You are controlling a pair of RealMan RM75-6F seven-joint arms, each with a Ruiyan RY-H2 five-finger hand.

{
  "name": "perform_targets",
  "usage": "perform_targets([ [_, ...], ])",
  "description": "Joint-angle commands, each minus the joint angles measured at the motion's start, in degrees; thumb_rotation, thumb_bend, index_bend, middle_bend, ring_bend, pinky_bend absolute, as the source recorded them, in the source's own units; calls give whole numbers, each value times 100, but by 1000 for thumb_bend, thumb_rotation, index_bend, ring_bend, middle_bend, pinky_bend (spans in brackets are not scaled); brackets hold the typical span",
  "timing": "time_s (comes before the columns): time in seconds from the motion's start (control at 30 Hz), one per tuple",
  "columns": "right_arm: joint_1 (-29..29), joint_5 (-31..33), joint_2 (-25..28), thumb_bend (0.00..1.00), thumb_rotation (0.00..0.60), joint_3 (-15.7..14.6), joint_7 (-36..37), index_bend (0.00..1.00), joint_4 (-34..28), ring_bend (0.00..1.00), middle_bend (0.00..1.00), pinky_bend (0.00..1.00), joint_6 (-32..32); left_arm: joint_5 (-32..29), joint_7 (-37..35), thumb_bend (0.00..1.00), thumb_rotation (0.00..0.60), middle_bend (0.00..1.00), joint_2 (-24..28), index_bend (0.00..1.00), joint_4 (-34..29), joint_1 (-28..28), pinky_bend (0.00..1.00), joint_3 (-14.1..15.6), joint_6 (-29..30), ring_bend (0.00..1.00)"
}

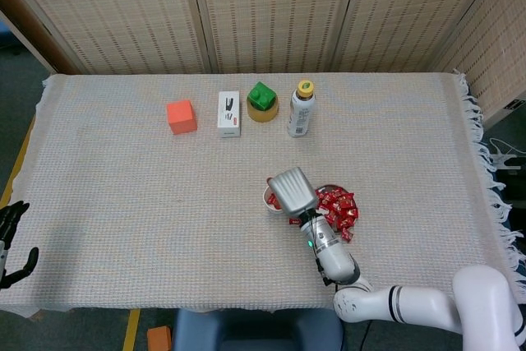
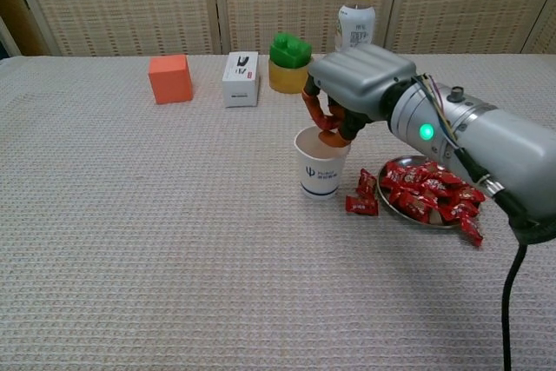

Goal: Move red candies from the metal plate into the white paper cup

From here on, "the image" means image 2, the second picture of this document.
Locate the green toy brick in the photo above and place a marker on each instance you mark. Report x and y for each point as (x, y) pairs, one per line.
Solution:
(289, 54)

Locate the yellow tape roll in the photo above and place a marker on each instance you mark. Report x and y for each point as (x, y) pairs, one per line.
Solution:
(286, 82)

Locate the white bottle yellow cap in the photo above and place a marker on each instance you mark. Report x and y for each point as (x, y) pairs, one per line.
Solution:
(354, 28)

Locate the beige woven tablecloth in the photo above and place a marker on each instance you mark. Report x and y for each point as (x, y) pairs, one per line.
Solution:
(174, 258)

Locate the white paper cup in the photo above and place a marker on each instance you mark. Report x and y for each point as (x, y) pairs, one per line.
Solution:
(319, 175)

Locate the orange cube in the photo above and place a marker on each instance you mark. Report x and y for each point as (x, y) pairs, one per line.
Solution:
(171, 84)

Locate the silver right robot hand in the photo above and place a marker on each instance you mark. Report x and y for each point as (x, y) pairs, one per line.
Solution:
(360, 80)

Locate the red candy pile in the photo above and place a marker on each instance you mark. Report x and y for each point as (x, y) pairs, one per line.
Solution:
(417, 197)

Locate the white stapler box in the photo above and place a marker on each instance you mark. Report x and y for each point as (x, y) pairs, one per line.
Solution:
(241, 84)

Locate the round metal plate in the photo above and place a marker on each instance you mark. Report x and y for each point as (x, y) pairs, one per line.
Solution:
(404, 159)

